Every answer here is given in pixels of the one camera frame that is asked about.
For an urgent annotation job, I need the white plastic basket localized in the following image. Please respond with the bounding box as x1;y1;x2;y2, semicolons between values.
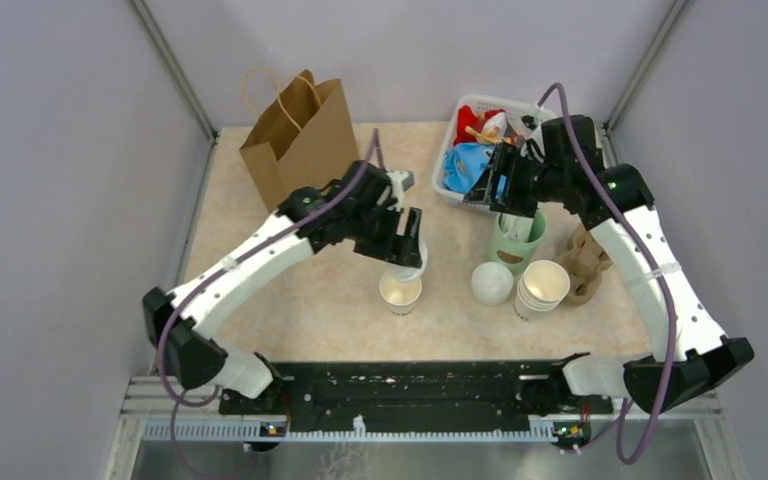
431;94;557;215

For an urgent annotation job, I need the brown paper bag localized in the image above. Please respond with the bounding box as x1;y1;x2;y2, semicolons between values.
239;68;362;211

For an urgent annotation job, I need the stack of paper cups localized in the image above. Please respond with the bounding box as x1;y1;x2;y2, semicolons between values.
514;260;571;320

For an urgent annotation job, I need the brown cardboard cup carrier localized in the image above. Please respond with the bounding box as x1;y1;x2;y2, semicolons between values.
555;225;613;306

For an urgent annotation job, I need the blue snack packet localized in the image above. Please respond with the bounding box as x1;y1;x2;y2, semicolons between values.
442;142;494;194

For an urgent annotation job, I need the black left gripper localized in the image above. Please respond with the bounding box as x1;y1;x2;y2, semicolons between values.
347;200;422;268

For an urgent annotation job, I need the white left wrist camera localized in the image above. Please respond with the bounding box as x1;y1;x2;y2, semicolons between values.
383;170;415;212

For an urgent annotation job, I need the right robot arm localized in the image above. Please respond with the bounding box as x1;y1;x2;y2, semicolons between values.
464;114;755;413

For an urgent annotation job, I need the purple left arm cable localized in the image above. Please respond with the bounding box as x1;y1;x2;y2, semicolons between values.
155;127;385;478

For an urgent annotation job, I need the green straw holder cup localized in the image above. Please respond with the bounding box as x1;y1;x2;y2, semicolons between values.
485;211;547;276

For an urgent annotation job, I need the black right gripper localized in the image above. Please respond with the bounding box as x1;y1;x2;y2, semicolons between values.
463;142;567;218

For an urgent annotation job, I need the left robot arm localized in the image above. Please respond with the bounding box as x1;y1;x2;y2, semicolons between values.
142;168;425;414

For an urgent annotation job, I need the red snack packet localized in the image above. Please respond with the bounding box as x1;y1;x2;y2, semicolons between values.
452;105;528;148

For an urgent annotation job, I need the stack of white lids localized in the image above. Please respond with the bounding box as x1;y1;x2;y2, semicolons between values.
471;262;514;306

